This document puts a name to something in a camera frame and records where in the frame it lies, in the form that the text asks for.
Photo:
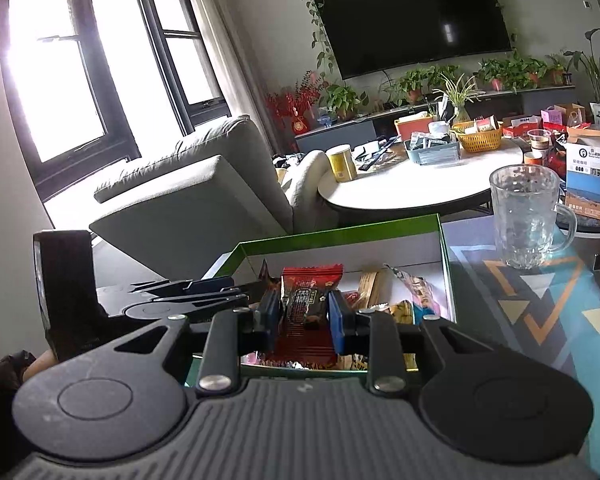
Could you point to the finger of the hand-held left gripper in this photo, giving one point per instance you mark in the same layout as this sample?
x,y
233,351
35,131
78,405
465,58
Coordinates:
x,y
210,284
230,295

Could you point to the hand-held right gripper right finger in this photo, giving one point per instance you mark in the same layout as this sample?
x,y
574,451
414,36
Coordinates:
x,y
338,322

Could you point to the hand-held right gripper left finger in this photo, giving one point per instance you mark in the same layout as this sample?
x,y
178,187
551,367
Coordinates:
x,y
271,320

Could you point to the red snack packet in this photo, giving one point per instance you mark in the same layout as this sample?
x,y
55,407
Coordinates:
x,y
305,280

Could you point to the green cardboard box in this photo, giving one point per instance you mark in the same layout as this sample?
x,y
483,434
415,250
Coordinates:
x,y
330,247

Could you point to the pile of snack packets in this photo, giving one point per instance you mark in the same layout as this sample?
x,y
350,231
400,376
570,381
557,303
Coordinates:
x,y
420,295

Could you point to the person's left hand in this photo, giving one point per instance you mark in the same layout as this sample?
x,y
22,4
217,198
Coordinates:
x,y
41,362

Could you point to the grey armchair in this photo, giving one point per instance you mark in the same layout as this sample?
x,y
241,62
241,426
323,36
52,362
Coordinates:
x,y
190,195

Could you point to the dark cloth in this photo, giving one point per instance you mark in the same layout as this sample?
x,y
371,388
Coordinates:
x,y
287,161

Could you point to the round white table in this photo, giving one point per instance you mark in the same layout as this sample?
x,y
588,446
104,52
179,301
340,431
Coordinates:
x,y
405,185

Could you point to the yellow can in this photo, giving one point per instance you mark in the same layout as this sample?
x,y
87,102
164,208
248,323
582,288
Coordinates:
x,y
342,165

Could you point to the black remote control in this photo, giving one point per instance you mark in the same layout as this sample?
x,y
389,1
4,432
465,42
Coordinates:
x,y
377,155

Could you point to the dark television cabinet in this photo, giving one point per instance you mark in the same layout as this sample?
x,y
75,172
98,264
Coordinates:
x,y
340,135

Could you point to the grey blue tray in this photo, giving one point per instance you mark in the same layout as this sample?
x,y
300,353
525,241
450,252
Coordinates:
x,y
432,155

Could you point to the red flower decoration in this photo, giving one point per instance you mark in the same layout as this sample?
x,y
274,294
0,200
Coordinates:
x,y
287,105

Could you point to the black framed window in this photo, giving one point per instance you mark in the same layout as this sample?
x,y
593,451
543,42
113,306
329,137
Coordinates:
x,y
185,70
55,85

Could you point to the orange box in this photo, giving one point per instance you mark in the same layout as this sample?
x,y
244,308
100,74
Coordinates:
x,y
412,127

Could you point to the row of potted plants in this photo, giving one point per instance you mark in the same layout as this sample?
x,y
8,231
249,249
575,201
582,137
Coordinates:
x,y
342,100

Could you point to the yellow woven basket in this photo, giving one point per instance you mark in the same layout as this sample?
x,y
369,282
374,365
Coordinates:
x,y
477,142

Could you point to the pale curtain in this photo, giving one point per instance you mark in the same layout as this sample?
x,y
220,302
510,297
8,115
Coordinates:
x,y
230,35

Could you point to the spider plant in vase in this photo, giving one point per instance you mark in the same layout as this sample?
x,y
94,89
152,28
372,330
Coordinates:
x,y
457,95

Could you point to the clear plastic cup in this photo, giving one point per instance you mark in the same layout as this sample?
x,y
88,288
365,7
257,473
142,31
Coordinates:
x,y
539,141

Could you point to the blue white carton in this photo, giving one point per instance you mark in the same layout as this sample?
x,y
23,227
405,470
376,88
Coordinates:
x,y
587,185

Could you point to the heap of assorted packages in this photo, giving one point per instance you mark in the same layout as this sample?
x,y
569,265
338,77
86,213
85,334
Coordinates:
x,y
555,115

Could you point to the tall plant in white pot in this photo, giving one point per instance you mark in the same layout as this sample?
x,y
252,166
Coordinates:
x,y
592,65

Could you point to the black wall socket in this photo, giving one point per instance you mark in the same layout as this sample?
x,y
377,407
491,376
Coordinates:
x,y
598,262

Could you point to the black wall television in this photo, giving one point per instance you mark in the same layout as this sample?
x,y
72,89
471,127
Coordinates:
x,y
410,15

